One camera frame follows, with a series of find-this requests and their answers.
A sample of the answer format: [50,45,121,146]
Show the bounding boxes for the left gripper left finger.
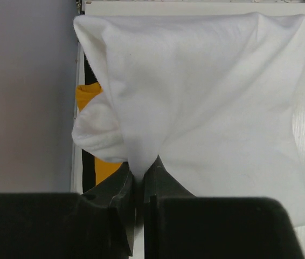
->
[0,163,135,258]

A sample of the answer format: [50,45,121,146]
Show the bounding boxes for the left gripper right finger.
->
[144,159,304,258]

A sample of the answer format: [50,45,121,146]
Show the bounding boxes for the white t-shirt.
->
[72,12,305,227]

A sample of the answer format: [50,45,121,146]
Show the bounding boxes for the folded yellow t-shirt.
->
[75,83,122,192]

